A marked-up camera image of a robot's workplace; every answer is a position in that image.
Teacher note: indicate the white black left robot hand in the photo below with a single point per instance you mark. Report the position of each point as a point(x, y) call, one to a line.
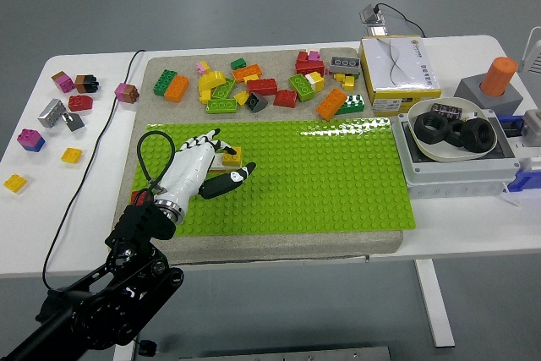
point(190, 171)

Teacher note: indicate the yellow square toy brick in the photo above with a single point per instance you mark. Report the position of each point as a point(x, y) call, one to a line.
point(235, 160)

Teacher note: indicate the red square toy brick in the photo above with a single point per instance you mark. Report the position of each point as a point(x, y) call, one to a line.
point(136, 197)

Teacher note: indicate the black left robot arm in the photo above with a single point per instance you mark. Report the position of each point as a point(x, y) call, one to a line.
point(139, 225)

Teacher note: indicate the lime brick with holes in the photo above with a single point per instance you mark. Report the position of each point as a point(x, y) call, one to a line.
point(221, 106)

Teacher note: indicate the small yellow toy brick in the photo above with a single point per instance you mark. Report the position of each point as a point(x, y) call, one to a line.
point(206, 96)
point(349, 83)
point(340, 78)
point(242, 98)

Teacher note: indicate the orange toy brick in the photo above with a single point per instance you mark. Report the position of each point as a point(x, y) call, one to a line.
point(248, 72)
point(331, 103)
point(177, 89)

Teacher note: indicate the lime green toy brick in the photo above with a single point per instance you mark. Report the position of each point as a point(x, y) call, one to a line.
point(302, 87)
point(224, 89)

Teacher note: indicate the dark green toy brick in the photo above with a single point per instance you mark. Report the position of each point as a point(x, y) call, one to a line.
point(164, 82)

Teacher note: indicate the yellow curved toy brick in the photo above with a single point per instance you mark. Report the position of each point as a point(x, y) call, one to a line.
point(211, 79)

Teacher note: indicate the grey black sloped brick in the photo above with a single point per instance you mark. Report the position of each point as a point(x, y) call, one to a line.
point(256, 102)

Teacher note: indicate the pink brown toy brick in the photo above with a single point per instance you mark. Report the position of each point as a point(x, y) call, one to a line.
point(127, 92)

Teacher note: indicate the small pink toy brick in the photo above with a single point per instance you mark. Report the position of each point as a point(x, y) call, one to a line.
point(203, 67)
point(314, 56)

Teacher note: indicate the green studded baseplate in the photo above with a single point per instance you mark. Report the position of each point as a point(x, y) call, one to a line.
point(296, 187)

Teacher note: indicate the small yellow flat brick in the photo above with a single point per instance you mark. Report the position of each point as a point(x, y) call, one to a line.
point(251, 79)

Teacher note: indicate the red long toy brick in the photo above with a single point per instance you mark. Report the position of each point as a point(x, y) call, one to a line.
point(263, 86)
point(310, 68)

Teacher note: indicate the small dark green brick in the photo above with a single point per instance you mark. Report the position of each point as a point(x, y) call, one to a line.
point(238, 63)

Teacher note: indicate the yellow flat toy brick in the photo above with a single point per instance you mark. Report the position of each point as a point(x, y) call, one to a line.
point(72, 155)

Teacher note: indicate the silver sloped toy brick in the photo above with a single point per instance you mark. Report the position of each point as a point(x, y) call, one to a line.
point(76, 123)

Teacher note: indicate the red sloped toy brick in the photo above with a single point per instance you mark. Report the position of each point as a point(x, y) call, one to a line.
point(80, 103)

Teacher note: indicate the brown black toy brick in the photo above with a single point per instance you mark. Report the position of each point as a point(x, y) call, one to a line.
point(86, 84)

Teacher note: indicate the silver studded toy brick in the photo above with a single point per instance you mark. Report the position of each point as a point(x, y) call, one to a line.
point(51, 113)

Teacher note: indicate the brown-topped pink toy brick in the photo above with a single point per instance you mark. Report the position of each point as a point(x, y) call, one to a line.
point(64, 82)

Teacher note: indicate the white yellow toy brick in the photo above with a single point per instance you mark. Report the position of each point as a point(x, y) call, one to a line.
point(315, 80)

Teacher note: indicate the pink blue toy brick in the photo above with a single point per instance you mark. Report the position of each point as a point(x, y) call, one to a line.
point(30, 140)

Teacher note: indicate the green white toy brick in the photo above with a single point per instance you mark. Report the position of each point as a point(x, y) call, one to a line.
point(353, 104)

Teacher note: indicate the yellow white flat brick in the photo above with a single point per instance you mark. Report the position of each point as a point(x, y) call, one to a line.
point(14, 182)

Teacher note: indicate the grey brick with holes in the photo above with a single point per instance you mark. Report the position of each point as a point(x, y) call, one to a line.
point(345, 64)

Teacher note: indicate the grey-brown foam mat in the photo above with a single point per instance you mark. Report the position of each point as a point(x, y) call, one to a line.
point(270, 247)

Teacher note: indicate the black plug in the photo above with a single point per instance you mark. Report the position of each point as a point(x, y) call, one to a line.
point(148, 347)

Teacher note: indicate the white table leg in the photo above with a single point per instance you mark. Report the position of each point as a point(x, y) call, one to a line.
point(435, 306)
point(124, 355)

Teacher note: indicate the white yellow cardboard box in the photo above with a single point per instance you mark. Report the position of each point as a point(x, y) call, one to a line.
point(397, 65)

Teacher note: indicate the silver floor socket box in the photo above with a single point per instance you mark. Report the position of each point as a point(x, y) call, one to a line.
point(374, 18)

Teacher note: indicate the white bowl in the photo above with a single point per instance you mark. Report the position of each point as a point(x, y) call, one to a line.
point(429, 149)

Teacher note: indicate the large black hex nut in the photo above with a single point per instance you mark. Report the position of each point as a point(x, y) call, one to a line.
point(441, 130)
point(469, 141)

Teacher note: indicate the dark terminal strip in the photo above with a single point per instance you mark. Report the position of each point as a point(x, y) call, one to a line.
point(446, 110)

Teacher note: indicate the small black hex nut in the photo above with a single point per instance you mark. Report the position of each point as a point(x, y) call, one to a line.
point(451, 126)

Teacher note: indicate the grey junction box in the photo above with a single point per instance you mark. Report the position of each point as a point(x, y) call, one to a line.
point(456, 175)

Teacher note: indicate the grey block holder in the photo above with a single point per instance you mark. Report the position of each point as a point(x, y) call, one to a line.
point(473, 90)

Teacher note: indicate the white zip tie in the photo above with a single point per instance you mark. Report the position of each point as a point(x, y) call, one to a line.
point(511, 200)

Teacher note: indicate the orange cylinder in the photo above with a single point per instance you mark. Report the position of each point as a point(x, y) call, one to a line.
point(500, 75)

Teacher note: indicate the blue black plastic holder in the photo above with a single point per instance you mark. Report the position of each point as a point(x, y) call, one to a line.
point(511, 126)

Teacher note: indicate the blue plastic part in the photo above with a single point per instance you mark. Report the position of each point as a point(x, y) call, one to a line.
point(526, 181)

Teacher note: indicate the grey connector block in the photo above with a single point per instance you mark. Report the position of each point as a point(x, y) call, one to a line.
point(533, 128)

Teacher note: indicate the white chair frame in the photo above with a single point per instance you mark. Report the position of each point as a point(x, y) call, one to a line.
point(534, 54)

